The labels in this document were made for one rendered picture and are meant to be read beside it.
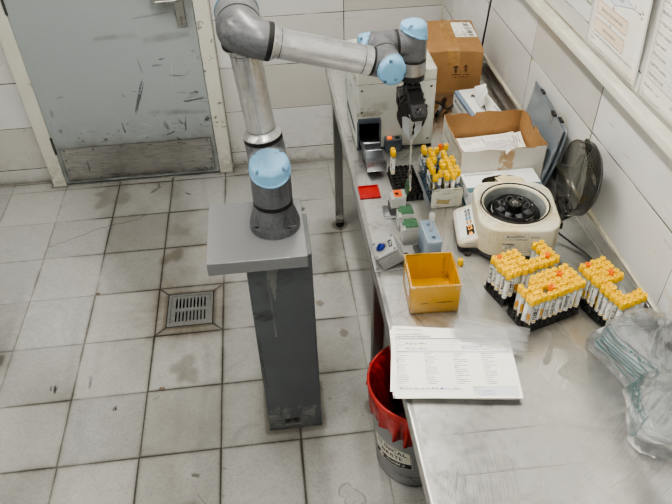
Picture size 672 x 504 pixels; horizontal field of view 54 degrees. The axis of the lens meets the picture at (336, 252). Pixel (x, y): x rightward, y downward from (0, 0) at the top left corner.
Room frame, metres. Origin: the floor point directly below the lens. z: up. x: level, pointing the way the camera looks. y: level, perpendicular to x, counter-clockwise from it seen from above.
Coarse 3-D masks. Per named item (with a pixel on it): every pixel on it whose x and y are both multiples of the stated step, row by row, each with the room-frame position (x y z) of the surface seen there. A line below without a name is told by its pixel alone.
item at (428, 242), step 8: (424, 224) 1.47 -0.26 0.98; (432, 224) 1.47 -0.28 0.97; (424, 232) 1.43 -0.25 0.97; (432, 232) 1.43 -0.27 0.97; (424, 240) 1.42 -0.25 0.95; (432, 240) 1.40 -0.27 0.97; (440, 240) 1.40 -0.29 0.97; (416, 248) 1.47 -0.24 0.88; (424, 248) 1.42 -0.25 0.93; (432, 248) 1.39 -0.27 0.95; (440, 248) 1.39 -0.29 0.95
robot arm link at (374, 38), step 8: (368, 32) 1.75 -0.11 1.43; (376, 32) 1.75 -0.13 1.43; (384, 32) 1.75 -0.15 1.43; (392, 32) 1.75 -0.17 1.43; (360, 40) 1.73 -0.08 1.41; (368, 40) 1.72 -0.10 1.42; (376, 40) 1.70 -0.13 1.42; (384, 40) 1.69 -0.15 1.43; (392, 40) 1.72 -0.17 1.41; (400, 48) 1.72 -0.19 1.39
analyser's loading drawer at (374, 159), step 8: (360, 136) 2.06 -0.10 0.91; (368, 136) 2.06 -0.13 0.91; (376, 136) 2.05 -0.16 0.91; (360, 144) 2.01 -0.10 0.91; (368, 144) 1.96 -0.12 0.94; (376, 144) 1.96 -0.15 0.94; (368, 152) 1.91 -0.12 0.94; (376, 152) 1.92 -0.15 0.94; (368, 160) 1.90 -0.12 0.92; (376, 160) 1.90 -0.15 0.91; (384, 160) 1.87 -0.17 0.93; (368, 168) 1.86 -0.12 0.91; (376, 168) 1.86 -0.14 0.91; (384, 168) 1.86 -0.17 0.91
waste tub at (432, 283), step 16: (416, 256) 1.34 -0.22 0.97; (432, 256) 1.34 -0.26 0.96; (448, 256) 1.34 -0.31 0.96; (416, 272) 1.34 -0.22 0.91; (432, 272) 1.34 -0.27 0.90; (448, 272) 1.34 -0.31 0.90; (416, 288) 1.21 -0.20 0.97; (432, 288) 1.21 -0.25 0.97; (448, 288) 1.22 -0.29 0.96; (416, 304) 1.21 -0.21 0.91; (432, 304) 1.21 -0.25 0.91; (448, 304) 1.22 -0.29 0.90
